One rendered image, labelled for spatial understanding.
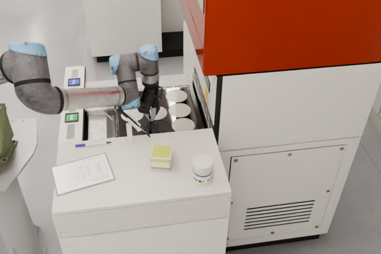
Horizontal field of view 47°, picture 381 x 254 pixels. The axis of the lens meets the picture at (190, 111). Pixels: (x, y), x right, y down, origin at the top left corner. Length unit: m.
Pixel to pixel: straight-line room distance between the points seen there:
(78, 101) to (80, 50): 2.70
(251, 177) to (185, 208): 0.57
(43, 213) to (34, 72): 1.50
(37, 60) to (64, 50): 2.79
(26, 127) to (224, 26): 1.07
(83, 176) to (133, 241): 0.31
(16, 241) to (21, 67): 1.16
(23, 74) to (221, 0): 0.68
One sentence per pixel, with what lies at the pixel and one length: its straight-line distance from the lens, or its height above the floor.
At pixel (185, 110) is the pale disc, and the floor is 0.90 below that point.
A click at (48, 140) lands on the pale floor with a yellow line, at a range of 3.30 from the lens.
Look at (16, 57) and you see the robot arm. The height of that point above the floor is 1.40.
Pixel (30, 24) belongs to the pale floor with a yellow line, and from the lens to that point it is 4.84.
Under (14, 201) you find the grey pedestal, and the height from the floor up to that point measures 0.54.
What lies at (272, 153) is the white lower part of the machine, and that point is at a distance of 2.01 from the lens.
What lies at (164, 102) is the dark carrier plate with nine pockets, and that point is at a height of 0.90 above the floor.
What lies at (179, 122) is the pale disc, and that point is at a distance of 1.94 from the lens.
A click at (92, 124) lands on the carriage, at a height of 0.88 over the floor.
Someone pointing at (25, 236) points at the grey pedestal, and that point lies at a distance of 2.43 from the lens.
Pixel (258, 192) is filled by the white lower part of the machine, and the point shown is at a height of 0.52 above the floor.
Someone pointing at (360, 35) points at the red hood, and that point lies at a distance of 1.78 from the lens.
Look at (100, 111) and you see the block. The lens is 2.03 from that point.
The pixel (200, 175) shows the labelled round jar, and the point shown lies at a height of 1.02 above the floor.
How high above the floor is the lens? 2.16
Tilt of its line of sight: 39 degrees down
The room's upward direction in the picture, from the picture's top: 1 degrees clockwise
